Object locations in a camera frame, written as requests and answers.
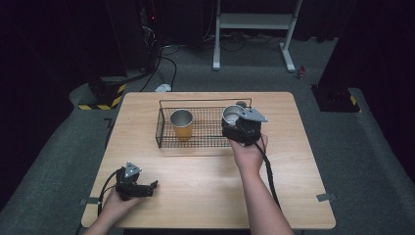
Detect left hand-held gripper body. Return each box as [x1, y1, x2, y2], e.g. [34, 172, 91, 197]
[114, 161, 155, 202]

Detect orange metal cup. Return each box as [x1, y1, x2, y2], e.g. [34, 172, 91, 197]
[169, 109, 195, 143]

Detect dark equipment rack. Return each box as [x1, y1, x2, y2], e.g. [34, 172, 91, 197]
[138, 0, 162, 73]

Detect black floor cables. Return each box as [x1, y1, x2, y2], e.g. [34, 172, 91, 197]
[139, 32, 180, 93]

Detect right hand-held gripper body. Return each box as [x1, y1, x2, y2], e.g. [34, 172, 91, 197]
[222, 107, 269, 147]

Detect white metal stand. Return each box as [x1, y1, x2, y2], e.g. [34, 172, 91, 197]
[211, 0, 303, 73]

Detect black wire mesh basket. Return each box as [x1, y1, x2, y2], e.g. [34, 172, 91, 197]
[155, 98, 258, 149]

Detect black base with hazard stripes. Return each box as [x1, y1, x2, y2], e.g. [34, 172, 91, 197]
[310, 84, 363, 114]
[77, 75, 127, 112]

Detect person's left hand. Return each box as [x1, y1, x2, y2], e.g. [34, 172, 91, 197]
[100, 189, 144, 226]

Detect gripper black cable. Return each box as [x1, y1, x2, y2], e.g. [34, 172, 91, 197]
[252, 133, 283, 212]
[96, 169, 123, 219]

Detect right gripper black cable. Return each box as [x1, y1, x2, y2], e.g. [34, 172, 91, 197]
[252, 133, 283, 212]

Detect silver metal cup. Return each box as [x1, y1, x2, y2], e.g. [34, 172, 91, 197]
[221, 104, 248, 127]

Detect person's right hand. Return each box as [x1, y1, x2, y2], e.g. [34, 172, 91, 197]
[229, 132, 269, 179]

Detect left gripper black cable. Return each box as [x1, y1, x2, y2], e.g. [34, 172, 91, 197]
[96, 169, 123, 219]

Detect grey tape strip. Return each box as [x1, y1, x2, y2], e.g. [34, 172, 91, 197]
[79, 197, 101, 207]
[315, 192, 338, 203]

